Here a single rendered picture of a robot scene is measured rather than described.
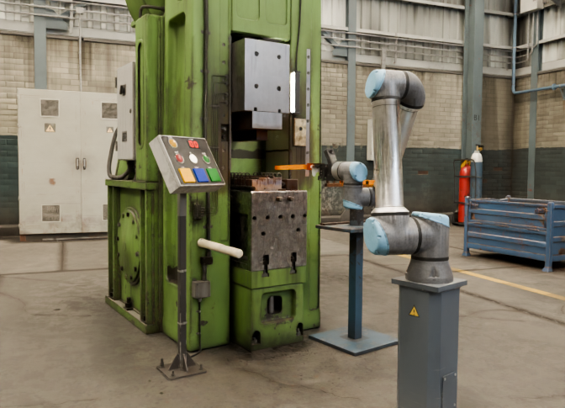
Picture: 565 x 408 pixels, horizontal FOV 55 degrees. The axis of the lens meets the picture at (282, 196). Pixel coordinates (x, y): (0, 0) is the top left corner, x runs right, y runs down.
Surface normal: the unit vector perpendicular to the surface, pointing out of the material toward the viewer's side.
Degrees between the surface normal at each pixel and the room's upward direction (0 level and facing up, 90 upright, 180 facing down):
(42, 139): 90
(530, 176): 90
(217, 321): 90
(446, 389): 90
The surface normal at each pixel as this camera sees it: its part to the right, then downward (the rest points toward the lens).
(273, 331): 0.55, 0.04
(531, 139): -0.93, 0.01
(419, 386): -0.75, 0.03
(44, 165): 0.34, 0.05
